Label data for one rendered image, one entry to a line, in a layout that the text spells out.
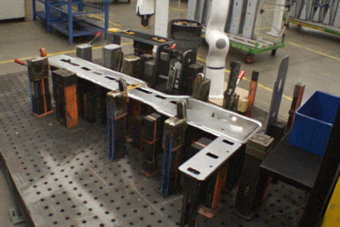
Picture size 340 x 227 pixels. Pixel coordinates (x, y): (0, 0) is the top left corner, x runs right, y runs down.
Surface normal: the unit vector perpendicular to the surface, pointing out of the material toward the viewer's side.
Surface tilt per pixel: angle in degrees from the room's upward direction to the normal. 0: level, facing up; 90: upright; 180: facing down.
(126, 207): 0
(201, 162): 0
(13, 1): 90
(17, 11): 90
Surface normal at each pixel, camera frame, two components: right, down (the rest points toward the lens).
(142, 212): 0.07, -0.91
